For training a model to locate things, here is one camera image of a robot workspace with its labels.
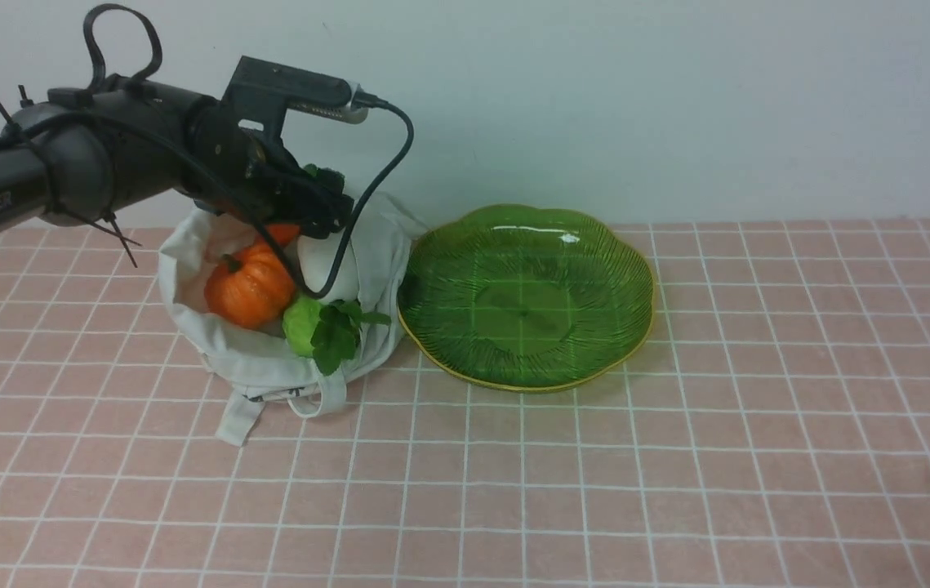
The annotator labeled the orange pumpkin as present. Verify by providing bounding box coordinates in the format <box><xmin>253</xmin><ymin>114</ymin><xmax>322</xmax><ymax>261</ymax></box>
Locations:
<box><xmin>203</xmin><ymin>243</ymin><xmax>296</xmax><ymax>330</ymax></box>

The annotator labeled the orange carrot with green leaves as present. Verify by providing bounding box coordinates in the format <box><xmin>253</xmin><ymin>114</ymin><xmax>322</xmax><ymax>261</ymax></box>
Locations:
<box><xmin>265</xmin><ymin>163</ymin><xmax>355</xmax><ymax>248</ymax></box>

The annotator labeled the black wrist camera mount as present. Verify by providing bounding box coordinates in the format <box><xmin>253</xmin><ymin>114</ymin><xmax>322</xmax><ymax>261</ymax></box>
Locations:
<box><xmin>215</xmin><ymin>56</ymin><xmax>370</xmax><ymax>149</ymax></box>

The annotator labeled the white cloth tote bag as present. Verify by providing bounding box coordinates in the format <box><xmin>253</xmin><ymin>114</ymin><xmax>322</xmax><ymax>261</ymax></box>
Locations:
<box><xmin>156</xmin><ymin>191</ymin><xmax>428</xmax><ymax>446</ymax></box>

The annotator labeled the green leafy vegetable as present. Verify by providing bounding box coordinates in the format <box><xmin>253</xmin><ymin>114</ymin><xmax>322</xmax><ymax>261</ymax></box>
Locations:
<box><xmin>282</xmin><ymin>296</ymin><xmax>391</xmax><ymax>376</ymax></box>

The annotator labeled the black camera cable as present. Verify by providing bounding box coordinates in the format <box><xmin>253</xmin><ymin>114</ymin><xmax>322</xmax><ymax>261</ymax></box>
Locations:
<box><xmin>256</xmin><ymin>91</ymin><xmax>416</xmax><ymax>299</ymax></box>

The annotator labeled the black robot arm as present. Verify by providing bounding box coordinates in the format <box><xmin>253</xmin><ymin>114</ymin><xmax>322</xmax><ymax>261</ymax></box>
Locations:
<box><xmin>0</xmin><ymin>73</ymin><xmax>355</xmax><ymax>238</ymax></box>

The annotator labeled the white radish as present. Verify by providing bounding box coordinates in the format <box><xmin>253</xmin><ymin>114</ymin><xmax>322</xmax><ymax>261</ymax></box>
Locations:
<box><xmin>296</xmin><ymin>235</ymin><xmax>360</xmax><ymax>305</ymax></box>

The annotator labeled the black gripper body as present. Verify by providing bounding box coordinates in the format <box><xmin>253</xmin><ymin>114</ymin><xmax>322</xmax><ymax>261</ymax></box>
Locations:
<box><xmin>187</xmin><ymin>103</ymin><xmax>355</xmax><ymax>238</ymax></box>

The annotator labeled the green glass plate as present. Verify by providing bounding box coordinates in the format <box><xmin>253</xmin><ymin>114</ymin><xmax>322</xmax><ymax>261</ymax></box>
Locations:
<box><xmin>398</xmin><ymin>204</ymin><xmax>659</xmax><ymax>394</ymax></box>

